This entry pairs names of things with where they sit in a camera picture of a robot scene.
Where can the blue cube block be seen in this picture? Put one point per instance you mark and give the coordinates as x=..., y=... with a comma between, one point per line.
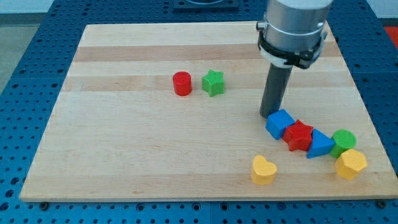
x=277, y=123

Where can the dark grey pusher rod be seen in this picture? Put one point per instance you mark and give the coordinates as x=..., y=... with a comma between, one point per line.
x=276, y=83

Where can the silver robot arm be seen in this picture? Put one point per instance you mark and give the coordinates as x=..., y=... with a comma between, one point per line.
x=291, y=33

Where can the yellow heart block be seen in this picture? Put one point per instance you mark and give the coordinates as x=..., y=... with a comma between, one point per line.
x=262, y=171

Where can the blue triangle block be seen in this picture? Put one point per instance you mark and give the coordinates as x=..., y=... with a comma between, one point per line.
x=321, y=144

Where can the red cylinder block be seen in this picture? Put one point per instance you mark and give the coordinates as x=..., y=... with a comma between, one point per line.
x=182, y=83

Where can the red star block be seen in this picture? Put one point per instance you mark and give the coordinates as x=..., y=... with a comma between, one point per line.
x=298, y=136

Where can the yellow hexagon block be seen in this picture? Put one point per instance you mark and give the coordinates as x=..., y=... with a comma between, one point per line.
x=350, y=164

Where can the wooden board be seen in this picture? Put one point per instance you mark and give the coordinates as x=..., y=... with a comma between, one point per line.
x=119, y=133

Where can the green star block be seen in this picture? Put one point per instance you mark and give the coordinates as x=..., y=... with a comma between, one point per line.
x=213, y=83

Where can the green cylinder block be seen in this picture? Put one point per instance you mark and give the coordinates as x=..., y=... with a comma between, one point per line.
x=344, y=140

